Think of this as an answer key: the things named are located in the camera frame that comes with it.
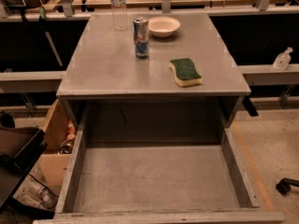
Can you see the grey top drawer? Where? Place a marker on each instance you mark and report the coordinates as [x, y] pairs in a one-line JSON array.
[[157, 164]]

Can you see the grey wooden drawer cabinet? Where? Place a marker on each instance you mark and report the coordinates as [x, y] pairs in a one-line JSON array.
[[104, 65]]

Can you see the green yellow sponge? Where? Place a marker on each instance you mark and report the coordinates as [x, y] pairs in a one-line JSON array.
[[185, 73]]

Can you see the blue silver energy drink can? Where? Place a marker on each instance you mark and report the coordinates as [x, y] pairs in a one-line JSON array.
[[141, 37]]

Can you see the white bowl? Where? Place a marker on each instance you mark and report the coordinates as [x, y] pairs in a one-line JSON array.
[[163, 26]]

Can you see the wooden box of items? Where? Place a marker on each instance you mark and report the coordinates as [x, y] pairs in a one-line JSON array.
[[59, 136]]

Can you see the clear plastic water bottle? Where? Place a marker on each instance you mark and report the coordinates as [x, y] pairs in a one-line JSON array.
[[119, 14]]

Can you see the black cart tray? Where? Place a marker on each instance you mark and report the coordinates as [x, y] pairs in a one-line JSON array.
[[20, 148]]

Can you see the clear soap dispenser bottle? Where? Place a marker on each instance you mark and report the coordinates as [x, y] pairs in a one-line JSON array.
[[282, 60]]

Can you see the plastic bottle on floor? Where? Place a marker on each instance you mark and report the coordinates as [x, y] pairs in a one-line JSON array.
[[42, 196]]

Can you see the black chair caster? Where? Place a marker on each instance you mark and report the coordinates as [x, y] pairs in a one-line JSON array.
[[285, 185]]

